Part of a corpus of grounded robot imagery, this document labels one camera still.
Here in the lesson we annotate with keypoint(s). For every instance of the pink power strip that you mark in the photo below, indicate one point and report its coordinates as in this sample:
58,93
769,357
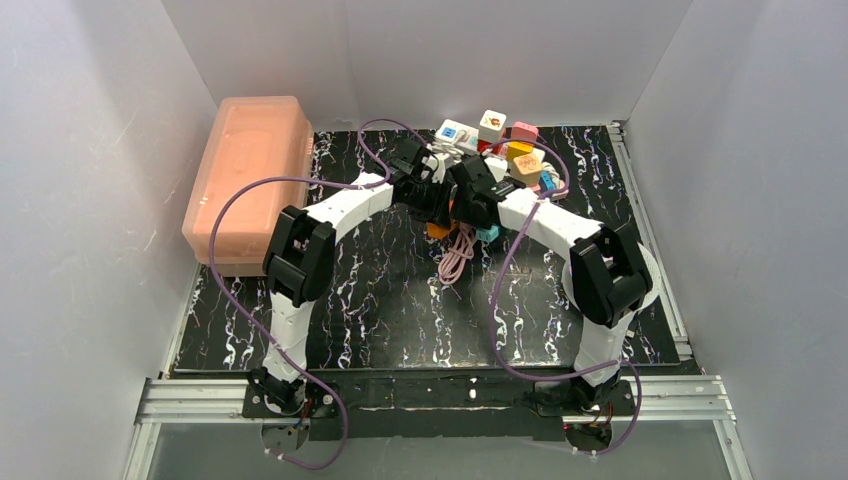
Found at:
559,190

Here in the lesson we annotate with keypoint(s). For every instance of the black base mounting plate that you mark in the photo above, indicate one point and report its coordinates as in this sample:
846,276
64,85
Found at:
430,403

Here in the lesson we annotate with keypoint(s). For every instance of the teal white charger plug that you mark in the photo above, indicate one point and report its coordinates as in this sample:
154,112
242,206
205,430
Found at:
488,235

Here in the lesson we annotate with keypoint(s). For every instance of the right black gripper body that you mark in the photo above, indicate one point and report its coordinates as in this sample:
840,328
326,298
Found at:
466,211

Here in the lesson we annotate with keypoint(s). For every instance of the orange socket cube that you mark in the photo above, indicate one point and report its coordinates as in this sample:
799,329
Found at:
440,223

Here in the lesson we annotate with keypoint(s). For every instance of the blue plug with white cable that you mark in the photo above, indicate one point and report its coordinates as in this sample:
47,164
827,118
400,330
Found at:
548,181

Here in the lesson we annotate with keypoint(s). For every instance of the pink charger plug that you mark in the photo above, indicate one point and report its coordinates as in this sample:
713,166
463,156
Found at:
522,131

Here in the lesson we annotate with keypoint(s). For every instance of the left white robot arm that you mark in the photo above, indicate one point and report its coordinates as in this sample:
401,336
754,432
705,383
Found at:
300,260

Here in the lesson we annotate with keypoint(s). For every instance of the pink translucent storage box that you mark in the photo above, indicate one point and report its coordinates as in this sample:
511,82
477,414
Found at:
257,155

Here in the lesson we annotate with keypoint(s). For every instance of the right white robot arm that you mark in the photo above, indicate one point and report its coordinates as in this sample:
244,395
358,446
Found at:
597,364

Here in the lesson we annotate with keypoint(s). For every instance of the tan yellow charger plug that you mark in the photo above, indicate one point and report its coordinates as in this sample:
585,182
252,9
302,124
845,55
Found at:
524,164

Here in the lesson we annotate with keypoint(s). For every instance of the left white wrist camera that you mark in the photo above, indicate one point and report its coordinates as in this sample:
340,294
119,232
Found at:
434,167

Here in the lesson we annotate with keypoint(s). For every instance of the white red charger plug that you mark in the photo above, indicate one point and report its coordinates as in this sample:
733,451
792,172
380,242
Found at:
490,129

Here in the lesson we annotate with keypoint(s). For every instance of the white filament spool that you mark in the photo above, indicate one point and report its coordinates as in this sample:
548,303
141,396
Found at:
600,292

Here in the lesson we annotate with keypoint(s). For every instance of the white power strip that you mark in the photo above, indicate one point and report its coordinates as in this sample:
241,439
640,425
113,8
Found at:
455,138

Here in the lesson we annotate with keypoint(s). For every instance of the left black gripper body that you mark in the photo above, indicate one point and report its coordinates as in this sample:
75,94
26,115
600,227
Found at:
436,204

